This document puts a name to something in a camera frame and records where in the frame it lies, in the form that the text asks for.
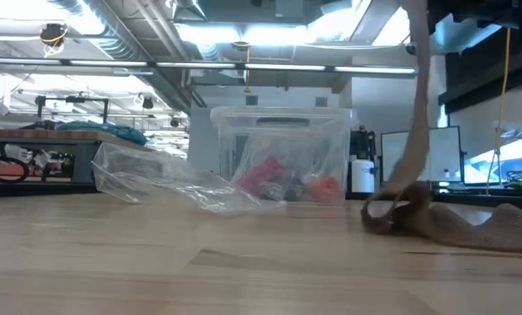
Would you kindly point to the dark packaged bandage roll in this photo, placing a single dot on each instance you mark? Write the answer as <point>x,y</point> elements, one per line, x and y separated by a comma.
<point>297,192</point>

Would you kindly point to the small clear plastic bag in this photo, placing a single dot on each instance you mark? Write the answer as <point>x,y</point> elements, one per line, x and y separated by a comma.
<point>261,149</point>

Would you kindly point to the tan elastic bandage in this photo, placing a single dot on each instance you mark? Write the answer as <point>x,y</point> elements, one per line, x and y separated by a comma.
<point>418,131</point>

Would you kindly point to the large crumpled clear plastic bag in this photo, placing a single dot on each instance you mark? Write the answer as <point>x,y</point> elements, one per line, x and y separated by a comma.
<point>156,179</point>

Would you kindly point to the computer monitor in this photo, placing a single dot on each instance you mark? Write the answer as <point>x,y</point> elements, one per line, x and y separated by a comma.
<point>515,162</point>

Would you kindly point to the teal cloth bundle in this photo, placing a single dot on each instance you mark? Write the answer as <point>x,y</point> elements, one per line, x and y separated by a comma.
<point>112,130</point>

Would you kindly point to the white canister with black top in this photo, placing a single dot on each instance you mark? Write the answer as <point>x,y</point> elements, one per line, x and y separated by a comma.
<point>362,175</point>

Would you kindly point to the black camera rig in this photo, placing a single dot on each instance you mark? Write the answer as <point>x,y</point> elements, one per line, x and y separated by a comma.
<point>72,100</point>

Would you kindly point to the long ceiling strip light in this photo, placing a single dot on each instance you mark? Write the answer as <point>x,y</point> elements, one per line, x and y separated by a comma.
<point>199,65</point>

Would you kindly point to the clear plastic storage bin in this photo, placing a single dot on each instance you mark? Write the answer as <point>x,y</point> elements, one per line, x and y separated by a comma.
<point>287,140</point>

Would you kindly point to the wooden workbench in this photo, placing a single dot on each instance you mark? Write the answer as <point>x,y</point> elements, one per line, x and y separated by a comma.
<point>46,135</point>

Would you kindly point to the white board with black frame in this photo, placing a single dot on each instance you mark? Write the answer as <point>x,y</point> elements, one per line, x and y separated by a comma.
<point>445,153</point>

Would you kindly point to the orange bandage roll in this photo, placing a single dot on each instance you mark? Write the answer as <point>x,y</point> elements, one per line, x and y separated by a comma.
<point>326,189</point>

